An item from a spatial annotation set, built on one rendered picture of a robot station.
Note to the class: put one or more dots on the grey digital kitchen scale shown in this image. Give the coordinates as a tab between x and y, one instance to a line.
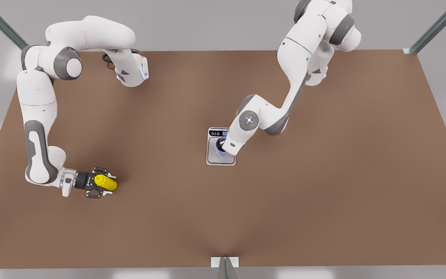
212	155

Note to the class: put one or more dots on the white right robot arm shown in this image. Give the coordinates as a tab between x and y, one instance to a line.
37	97

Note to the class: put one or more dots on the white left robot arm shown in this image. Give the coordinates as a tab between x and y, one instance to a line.
304	46

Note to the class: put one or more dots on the purple cup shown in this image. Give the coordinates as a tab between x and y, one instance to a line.
219	149

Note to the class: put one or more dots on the silver frame post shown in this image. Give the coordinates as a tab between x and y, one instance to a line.
225	267
436	27
2	25

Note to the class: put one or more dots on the yellow sauce bottle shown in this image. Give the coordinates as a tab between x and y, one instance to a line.
106	183

